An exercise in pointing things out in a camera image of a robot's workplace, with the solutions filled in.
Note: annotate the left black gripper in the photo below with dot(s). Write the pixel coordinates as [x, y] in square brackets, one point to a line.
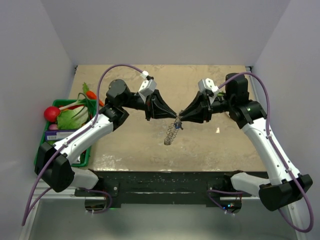
[156, 108]

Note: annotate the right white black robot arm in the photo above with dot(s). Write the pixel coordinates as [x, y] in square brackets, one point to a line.
[285, 184]

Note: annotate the toy bok choy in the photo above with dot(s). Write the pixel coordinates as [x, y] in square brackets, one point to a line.
[75, 115]

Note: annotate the aluminium rail frame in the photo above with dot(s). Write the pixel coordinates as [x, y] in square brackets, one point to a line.
[83, 181]

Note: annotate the orange toy carrot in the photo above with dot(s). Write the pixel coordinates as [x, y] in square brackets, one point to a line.
[90, 94]

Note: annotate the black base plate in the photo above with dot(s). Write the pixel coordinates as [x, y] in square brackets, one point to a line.
[116, 188]

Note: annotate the green plastic crate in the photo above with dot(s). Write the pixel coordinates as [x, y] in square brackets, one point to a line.
[60, 103]

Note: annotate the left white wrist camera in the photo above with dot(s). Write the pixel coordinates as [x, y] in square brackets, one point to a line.
[147, 88]

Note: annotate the purple box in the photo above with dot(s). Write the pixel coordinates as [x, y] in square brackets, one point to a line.
[57, 135]

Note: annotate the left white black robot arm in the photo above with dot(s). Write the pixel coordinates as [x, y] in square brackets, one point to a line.
[54, 162]

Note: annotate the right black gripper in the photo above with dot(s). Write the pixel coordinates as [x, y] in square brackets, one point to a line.
[202, 107]

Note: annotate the white toy vegetable green leaves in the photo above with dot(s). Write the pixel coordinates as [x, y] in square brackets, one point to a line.
[221, 94]

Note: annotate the metal disc with keyrings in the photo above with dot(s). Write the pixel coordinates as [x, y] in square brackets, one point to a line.
[171, 132]

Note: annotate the red toy radish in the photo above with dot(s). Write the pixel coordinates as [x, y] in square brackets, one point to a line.
[51, 113]

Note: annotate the pink toy onion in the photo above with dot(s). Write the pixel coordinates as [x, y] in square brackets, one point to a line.
[53, 127]

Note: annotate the white silver packet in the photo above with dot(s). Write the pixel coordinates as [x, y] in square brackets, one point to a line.
[81, 161]

